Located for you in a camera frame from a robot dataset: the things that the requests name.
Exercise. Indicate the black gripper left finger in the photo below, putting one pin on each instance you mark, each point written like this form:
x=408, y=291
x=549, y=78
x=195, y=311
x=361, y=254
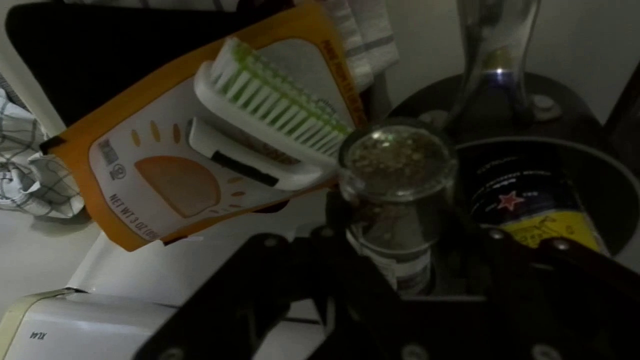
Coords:
x=267, y=293

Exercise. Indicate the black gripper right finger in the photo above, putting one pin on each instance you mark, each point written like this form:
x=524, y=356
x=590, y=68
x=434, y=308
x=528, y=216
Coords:
x=567, y=306

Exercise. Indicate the yellow bottle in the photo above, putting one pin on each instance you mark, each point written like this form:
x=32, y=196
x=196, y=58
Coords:
x=533, y=206

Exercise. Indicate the glass spice bottle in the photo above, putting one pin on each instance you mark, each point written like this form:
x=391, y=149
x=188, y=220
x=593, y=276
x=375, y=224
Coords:
x=397, y=181

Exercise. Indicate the orange card package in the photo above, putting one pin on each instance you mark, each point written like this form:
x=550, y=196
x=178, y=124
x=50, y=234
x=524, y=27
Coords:
x=167, y=181

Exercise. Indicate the white gas stove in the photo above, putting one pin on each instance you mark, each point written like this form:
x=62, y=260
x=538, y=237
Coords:
x=40, y=257

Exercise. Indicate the checkered kitchen towel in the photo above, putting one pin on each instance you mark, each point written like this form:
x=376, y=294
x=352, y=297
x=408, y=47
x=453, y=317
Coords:
x=32, y=166

